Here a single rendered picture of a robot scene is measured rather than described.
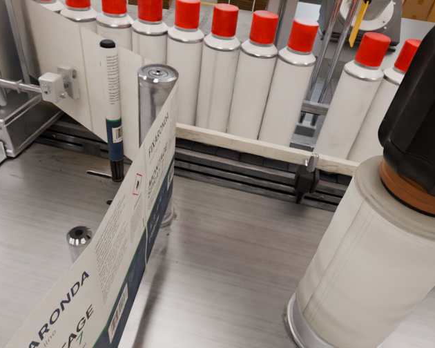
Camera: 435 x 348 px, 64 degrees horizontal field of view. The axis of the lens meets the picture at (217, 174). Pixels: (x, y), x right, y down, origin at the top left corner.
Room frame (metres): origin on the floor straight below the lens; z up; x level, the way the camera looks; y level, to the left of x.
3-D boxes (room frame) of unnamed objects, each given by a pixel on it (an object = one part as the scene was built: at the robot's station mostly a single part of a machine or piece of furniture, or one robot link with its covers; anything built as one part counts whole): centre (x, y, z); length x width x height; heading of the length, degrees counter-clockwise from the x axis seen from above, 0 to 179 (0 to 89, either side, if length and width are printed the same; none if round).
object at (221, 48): (0.49, 0.02, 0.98); 0.05 x 0.05 x 0.20
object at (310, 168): (0.38, -0.13, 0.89); 0.03 x 0.03 x 0.12; 84
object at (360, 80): (0.46, -0.17, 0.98); 0.05 x 0.05 x 0.20
